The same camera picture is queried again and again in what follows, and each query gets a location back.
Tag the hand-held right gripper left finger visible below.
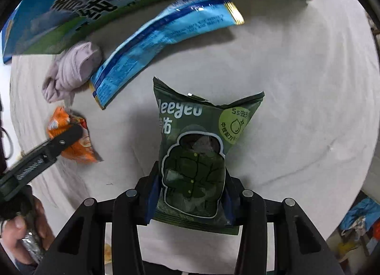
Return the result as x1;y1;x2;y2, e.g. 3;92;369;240
42;161;162;275

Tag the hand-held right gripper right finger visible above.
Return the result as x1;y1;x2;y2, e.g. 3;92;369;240
220;168;346;275

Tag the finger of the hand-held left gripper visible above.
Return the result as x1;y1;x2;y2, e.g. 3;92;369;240
18;123;84;175

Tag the orange snack packet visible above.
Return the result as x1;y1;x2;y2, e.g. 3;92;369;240
47;107;103;164

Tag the green wipes packet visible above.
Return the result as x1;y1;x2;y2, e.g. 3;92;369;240
152;76;265;236

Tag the person's left hand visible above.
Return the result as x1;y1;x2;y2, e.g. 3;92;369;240
0;196;55;265

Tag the lilac cloth bundle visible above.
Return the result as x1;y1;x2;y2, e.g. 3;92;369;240
41;41;103;104

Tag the blue cloth pile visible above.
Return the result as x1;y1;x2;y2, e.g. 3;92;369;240
338;197;380;238

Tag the light blue snack packet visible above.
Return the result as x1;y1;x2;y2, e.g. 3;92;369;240
89;0;245;111

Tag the blue green milk carton box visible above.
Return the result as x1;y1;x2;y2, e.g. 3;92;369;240
1;0;336;65

